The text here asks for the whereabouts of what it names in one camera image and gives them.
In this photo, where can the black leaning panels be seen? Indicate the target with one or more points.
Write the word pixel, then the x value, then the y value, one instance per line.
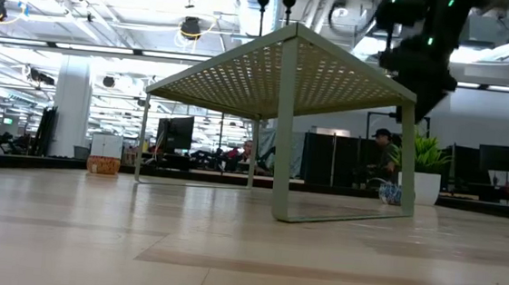
pixel 46 130

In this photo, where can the black partition screen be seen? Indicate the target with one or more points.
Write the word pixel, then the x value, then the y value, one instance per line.
pixel 335 160

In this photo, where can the person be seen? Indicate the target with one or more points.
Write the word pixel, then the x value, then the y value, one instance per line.
pixel 384 153
pixel 246 153

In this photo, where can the grey waste bin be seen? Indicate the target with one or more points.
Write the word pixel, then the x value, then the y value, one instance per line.
pixel 81 152

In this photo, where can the black aluminium table frame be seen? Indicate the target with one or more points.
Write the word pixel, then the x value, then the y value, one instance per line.
pixel 30 161

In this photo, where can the green perforated metal shelf riser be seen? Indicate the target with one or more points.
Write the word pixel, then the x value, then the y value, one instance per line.
pixel 285 117

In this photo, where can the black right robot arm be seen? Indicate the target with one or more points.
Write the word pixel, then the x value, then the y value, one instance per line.
pixel 433 15

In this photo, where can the orange and white box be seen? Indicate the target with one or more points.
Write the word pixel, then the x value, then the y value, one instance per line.
pixel 107 145

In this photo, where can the black desk monitor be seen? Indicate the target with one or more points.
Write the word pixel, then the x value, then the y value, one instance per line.
pixel 176 134
pixel 502 158

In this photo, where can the orange patterned candle tin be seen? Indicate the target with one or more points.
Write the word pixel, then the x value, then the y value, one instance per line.
pixel 103 165

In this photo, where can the green plant in white pot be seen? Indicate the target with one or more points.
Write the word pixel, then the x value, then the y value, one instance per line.
pixel 428 183

